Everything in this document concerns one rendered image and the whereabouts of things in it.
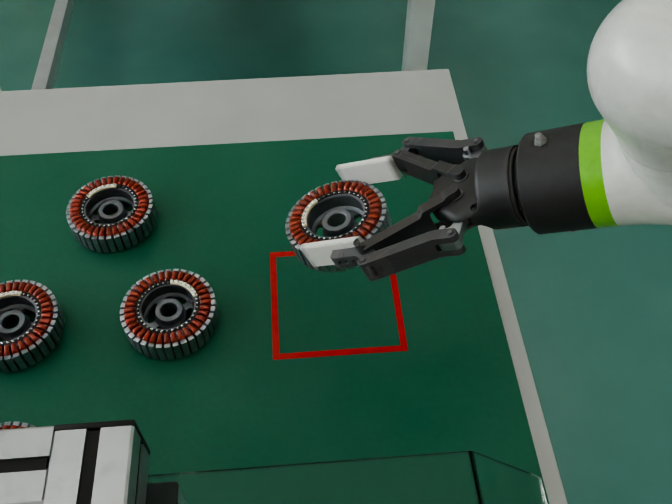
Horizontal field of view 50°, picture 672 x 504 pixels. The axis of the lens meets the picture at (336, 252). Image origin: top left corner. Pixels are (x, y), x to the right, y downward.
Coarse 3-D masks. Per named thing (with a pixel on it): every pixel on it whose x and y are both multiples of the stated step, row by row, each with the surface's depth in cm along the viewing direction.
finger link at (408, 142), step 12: (408, 144) 77; (420, 144) 76; (432, 144) 75; (444, 144) 74; (456, 144) 73; (468, 144) 72; (480, 144) 72; (432, 156) 76; (444, 156) 75; (456, 156) 74
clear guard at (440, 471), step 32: (160, 480) 44; (192, 480) 44; (224, 480) 44; (256, 480) 44; (288, 480) 44; (320, 480) 44; (352, 480) 44; (384, 480) 44; (416, 480) 44; (448, 480) 44; (480, 480) 45; (512, 480) 47
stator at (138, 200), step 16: (112, 176) 99; (80, 192) 97; (96, 192) 97; (112, 192) 98; (128, 192) 97; (144, 192) 97; (80, 208) 95; (96, 208) 98; (112, 208) 98; (144, 208) 95; (80, 224) 93; (96, 224) 94; (112, 224) 94; (128, 224) 93; (144, 224) 94; (80, 240) 94; (96, 240) 93; (112, 240) 93; (128, 240) 94
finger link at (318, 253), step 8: (328, 240) 72; (336, 240) 71; (344, 240) 71; (352, 240) 70; (360, 240) 70; (304, 248) 73; (312, 248) 73; (320, 248) 72; (328, 248) 72; (336, 248) 72; (344, 248) 71; (312, 256) 74; (320, 256) 73; (328, 256) 73; (312, 264) 75; (320, 264) 74; (328, 264) 74
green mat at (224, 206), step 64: (0, 192) 102; (64, 192) 102; (192, 192) 102; (256, 192) 102; (384, 192) 102; (0, 256) 95; (64, 256) 95; (128, 256) 95; (192, 256) 95; (256, 256) 95; (256, 320) 89; (320, 320) 89; (384, 320) 89; (448, 320) 89; (0, 384) 83; (64, 384) 83; (128, 384) 83; (192, 384) 83; (256, 384) 83; (320, 384) 83; (384, 384) 83; (448, 384) 83; (512, 384) 83; (192, 448) 79; (256, 448) 79; (320, 448) 79; (384, 448) 79; (448, 448) 79; (512, 448) 79
